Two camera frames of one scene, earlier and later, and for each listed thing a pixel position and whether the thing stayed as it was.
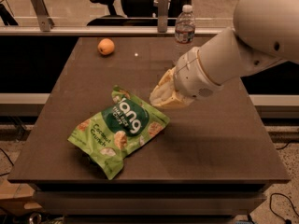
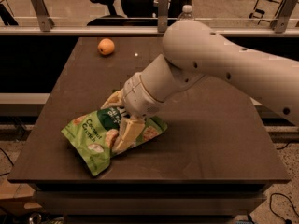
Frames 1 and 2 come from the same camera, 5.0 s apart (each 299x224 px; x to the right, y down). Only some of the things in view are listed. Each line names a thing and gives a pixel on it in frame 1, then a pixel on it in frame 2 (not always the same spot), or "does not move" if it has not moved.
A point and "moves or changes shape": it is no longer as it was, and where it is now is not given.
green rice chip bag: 129,123 moves or changes shape
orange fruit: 106,47 does not move
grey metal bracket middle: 163,10 does not move
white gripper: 192,75 -> 137,95
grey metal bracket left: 45,21 does not move
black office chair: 139,6 does not move
